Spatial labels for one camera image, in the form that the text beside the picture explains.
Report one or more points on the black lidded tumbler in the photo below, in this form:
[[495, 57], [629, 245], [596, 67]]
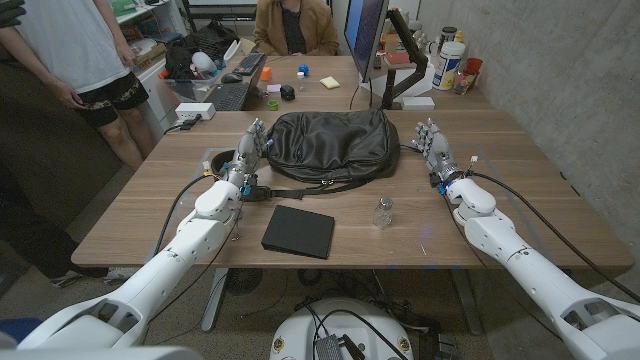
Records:
[[448, 34]]

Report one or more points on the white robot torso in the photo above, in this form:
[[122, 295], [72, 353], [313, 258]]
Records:
[[300, 330]]

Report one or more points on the white flat box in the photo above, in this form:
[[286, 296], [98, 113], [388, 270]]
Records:
[[418, 103]]

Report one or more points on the green cup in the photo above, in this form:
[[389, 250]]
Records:
[[273, 105]]

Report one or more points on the small clear glass bottle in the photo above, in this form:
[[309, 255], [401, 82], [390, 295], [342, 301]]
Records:
[[383, 216]]

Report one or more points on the yellow sticky note pad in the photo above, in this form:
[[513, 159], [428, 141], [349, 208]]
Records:
[[330, 82]]

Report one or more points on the orange cube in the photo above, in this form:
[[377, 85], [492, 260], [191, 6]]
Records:
[[266, 74]]

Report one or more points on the person in white shirt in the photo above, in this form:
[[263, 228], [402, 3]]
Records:
[[70, 40]]

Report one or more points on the white power strip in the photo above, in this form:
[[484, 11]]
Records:
[[194, 110]]

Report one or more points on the person in tan jacket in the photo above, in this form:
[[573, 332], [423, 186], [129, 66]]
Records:
[[295, 27]]

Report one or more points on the black round device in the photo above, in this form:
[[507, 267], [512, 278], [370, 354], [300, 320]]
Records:
[[287, 93]]

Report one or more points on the purple sticky note pad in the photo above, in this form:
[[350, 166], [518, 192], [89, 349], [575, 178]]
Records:
[[273, 88]]

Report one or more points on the red cup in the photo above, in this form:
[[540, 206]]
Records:
[[475, 65]]

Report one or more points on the black computer mouse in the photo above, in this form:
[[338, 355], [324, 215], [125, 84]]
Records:
[[231, 78]]

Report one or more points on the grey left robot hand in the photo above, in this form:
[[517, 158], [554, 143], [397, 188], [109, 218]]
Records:
[[247, 152]]

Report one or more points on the computer monitor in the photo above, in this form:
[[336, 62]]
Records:
[[367, 35]]

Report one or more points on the black leather backpack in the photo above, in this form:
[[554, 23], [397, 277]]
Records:
[[330, 142]]

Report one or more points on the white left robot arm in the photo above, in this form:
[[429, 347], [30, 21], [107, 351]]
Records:
[[165, 265]]

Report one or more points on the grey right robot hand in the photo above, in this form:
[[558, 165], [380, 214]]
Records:
[[440, 155]]

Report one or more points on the white wipes canister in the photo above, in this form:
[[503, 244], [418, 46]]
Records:
[[446, 67]]

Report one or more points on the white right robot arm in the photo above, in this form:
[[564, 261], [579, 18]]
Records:
[[530, 270]]

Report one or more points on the black keyboard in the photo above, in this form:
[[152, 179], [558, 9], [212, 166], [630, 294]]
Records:
[[248, 64]]

